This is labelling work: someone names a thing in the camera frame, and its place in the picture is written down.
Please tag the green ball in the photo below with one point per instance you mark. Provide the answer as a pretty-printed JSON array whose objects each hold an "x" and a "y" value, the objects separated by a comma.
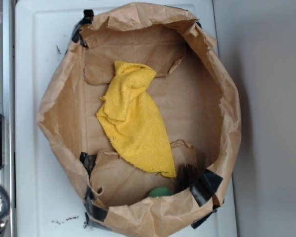
[{"x": 160, "y": 192}]

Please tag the yellow microfiber cloth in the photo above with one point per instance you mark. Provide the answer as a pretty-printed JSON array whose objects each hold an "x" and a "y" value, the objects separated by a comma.
[{"x": 132, "y": 120}]

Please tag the brown paper bag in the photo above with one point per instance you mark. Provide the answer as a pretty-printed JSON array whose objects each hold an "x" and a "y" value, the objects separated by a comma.
[{"x": 197, "y": 98}]

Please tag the dark bristle brush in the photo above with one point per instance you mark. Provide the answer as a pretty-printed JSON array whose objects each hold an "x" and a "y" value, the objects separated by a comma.
[{"x": 188, "y": 174}]

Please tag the white plastic tray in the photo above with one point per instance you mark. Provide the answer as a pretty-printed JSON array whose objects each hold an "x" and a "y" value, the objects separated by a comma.
[{"x": 46, "y": 203}]

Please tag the metal rail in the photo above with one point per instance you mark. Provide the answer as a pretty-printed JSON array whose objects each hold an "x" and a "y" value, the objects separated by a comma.
[{"x": 8, "y": 224}]

